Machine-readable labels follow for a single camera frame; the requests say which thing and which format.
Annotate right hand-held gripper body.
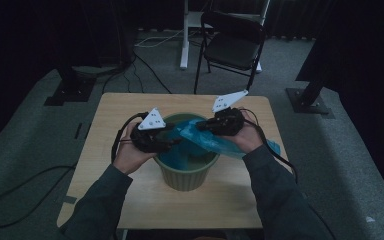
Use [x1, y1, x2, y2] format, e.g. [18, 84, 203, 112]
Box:
[209, 89, 249, 137]

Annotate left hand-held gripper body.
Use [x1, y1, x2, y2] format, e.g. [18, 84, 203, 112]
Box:
[129, 107, 174, 154]

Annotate blue plastic bag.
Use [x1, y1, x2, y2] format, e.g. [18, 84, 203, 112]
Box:
[158, 118, 282, 171]

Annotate green plastic bin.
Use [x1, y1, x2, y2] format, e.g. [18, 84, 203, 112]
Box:
[153, 112, 221, 192]

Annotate person's left hand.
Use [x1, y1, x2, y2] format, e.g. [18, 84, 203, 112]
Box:
[113, 121, 158, 176]

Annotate person's right hand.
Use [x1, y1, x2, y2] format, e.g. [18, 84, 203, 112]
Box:
[224, 109, 264, 154]

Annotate black folding chair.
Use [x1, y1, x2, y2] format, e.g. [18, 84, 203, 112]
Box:
[193, 10, 268, 97]

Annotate black slanted stand with base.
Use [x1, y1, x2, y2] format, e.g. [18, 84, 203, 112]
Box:
[285, 78, 336, 119]

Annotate grey round stand base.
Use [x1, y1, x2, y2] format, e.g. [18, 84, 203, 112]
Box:
[71, 64, 121, 76]

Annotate black stand with square base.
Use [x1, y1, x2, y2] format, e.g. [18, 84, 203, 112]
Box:
[43, 64, 97, 107]

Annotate left hand-held gripper cable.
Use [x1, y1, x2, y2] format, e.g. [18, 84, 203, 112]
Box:
[110, 112, 149, 164]

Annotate black floor cables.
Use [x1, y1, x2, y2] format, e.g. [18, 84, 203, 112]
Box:
[101, 49, 173, 95]

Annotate white desk frame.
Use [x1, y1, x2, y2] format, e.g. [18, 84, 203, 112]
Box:
[179, 0, 271, 74]

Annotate white floor cable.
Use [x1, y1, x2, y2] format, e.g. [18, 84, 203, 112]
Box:
[133, 29, 184, 48]

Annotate long black looped floor cable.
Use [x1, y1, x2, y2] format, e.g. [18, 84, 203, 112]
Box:
[0, 164, 78, 229]

